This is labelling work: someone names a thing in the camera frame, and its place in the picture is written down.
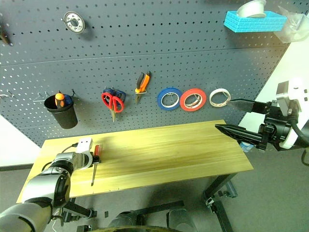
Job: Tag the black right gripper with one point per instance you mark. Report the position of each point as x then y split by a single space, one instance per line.
275 130

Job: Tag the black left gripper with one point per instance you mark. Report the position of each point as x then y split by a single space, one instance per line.
96 159

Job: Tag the wide red tape roll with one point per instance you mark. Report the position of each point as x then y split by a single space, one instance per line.
183 105

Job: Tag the orange black needle nose pliers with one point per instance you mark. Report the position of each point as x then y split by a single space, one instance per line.
144 82

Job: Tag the grey perforated pegboard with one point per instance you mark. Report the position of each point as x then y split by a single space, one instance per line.
144 53

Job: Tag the clear plastic bottles pack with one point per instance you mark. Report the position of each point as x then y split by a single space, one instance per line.
246 147

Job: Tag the white tape roll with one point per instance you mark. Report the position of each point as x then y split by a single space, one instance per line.
212 101

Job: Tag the black plastic cup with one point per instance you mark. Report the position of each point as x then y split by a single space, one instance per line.
66 118

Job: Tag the blue tape roll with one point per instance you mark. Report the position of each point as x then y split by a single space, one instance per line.
160 104

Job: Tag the teal brick patterned box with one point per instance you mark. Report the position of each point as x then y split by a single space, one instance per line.
253 24

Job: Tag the clear plastic container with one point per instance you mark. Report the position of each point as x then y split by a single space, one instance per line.
293 29

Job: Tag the white roll in teal box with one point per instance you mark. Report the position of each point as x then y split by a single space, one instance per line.
251 8

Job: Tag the round silver metal disc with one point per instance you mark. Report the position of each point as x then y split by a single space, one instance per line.
74 22

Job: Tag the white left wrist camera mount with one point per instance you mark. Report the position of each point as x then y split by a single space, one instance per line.
84 145

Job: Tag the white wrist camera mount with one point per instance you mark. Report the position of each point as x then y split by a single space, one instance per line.
84 145
298 94

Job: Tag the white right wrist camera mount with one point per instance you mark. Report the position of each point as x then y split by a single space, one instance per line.
298 94

